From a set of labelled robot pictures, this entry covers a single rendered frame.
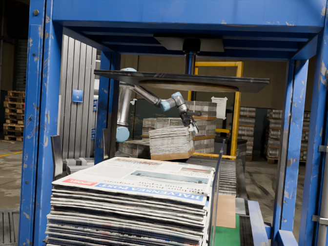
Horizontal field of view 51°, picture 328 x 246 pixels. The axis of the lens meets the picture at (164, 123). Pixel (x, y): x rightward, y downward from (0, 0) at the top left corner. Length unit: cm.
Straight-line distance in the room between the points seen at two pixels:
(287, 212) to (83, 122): 167
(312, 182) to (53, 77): 83
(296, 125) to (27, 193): 111
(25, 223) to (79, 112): 159
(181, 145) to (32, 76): 160
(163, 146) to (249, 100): 776
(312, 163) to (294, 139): 61
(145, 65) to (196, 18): 962
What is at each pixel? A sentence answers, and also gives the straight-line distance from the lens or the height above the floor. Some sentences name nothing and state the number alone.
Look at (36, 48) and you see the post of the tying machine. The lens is 118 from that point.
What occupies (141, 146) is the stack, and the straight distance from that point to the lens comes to 330.
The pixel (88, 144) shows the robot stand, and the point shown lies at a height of 87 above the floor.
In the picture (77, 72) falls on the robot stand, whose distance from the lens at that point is 272.
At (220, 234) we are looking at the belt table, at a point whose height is 80.
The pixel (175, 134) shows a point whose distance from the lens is 256.
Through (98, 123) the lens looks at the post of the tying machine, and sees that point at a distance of 172.
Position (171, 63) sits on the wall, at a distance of 1047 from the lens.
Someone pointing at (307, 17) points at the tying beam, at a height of 148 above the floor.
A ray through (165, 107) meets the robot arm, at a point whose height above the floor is 119.
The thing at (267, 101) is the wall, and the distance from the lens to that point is 1025.
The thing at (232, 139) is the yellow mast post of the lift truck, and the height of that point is 82.
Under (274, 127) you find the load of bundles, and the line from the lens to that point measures 857.
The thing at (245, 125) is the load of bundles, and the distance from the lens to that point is 858.
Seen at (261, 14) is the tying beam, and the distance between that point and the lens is 103.
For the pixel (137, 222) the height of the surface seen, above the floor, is 101.
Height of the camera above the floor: 122
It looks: 3 degrees down
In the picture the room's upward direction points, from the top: 4 degrees clockwise
